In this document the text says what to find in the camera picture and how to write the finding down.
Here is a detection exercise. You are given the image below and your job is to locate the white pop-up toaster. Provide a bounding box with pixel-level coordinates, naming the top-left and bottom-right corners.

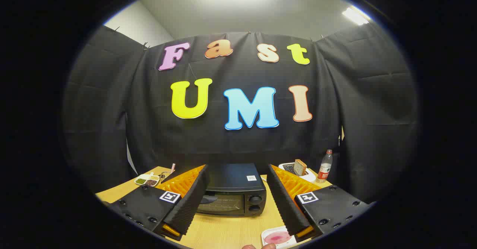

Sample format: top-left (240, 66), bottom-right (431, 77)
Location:
top-left (278, 162), bottom-right (317, 183)

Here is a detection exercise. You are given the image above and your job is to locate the ceiling light panel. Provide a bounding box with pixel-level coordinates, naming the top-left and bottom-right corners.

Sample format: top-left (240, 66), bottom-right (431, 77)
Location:
top-left (342, 6), bottom-right (373, 26)

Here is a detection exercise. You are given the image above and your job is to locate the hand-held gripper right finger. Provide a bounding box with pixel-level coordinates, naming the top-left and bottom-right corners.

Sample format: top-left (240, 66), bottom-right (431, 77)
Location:
top-left (266, 164), bottom-right (373, 242)

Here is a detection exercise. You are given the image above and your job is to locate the white divided dish of beans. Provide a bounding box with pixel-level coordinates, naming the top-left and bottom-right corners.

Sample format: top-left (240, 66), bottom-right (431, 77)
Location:
top-left (134, 172), bottom-right (161, 187)

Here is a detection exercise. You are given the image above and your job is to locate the white square plate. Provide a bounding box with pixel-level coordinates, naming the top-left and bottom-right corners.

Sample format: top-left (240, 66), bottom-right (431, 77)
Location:
top-left (261, 226), bottom-right (298, 249)

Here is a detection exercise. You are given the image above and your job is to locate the clear water bottle red label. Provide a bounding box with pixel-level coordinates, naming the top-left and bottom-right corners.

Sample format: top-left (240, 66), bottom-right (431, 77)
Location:
top-left (316, 149), bottom-right (333, 183)

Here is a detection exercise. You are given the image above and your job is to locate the pink ham slice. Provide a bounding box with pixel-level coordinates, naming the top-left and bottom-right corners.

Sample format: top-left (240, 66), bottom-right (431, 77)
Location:
top-left (264, 231), bottom-right (291, 245)

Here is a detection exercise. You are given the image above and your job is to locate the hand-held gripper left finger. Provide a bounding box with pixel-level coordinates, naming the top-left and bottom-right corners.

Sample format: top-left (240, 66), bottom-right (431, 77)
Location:
top-left (108, 164), bottom-right (210, 241)

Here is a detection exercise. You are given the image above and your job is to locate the black toaster oven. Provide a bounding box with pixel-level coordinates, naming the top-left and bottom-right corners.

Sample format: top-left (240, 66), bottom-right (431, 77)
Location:
top-left (194, 163), bottom-right (267, 217)

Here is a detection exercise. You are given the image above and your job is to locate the black backdrop cloth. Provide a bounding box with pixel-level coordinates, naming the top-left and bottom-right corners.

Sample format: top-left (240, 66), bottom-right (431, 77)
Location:
top-left (61, 25), bottom-right (420, 205)

